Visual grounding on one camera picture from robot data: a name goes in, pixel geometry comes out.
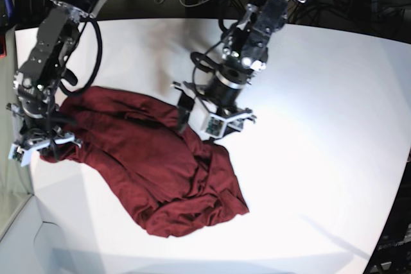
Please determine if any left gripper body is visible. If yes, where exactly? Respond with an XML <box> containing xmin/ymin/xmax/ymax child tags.
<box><xmin>171</xmin><ymin>81</ymin><xmax>257</xmax><ymax>138</ymax></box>

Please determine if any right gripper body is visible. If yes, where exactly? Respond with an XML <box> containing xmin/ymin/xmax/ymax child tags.
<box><xmin>6</xmin><ymin>103</ymin><xmax>82</xmax><ymax>154</ymax></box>

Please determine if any dark red t-shirt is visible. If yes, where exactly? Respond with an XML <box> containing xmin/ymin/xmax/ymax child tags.
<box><xmin>40</xmin><ymin>87</ymin><xmax>249</xmax><ymax>237</ymax></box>

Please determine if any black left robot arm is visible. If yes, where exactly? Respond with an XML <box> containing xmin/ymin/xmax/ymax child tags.
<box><xmin>172</xmin><ymin>0</ymin><xmax>307</xmax><ymax>140</ymax></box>

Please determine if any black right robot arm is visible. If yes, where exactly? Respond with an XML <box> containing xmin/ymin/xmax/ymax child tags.
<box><xmin>6</xmin><ymin>0</ymin><xmax>107</xmax><ymax>166</ymax></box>

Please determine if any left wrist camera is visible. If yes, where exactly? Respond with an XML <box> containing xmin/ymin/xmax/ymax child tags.
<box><xmin>200</xmin><ymin>113</ymin><xmax>228</xmax><ymax>139</ymax></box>

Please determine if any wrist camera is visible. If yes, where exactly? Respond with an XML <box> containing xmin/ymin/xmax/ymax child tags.
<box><xmin>200</xmin><ymin>113</ymin><xmax>228</xmax><ymax>139</ymax></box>
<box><xmin>8</xmin><ymin>143</ymin><xmax>32</xmax><ymax>167</ymax></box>

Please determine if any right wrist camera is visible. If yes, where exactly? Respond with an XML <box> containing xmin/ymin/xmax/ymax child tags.
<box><xmin>8</xmin><ymin>143</ymin><xmax>32</xmax><ymax>167</ymax></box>

